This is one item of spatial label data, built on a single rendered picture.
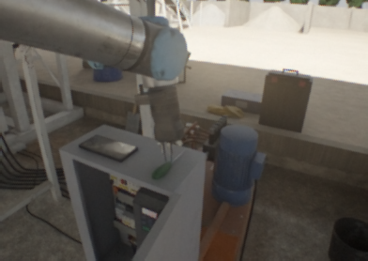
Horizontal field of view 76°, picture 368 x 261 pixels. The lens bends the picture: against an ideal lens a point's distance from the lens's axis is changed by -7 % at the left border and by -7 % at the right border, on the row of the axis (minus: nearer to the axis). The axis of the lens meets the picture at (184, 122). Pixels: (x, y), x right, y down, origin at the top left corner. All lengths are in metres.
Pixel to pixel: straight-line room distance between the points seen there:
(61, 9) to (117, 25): 0.08
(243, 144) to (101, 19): 1.08
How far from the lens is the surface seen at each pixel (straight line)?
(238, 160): 1.38
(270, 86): 3.01
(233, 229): 1.42
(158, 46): 0.40
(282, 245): 2.25
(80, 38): 0.35
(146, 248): 0.50
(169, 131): 0.65
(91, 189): 1.01
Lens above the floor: 1.64
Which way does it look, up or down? 25 degrees down
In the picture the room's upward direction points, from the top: 1 degrees clockwise
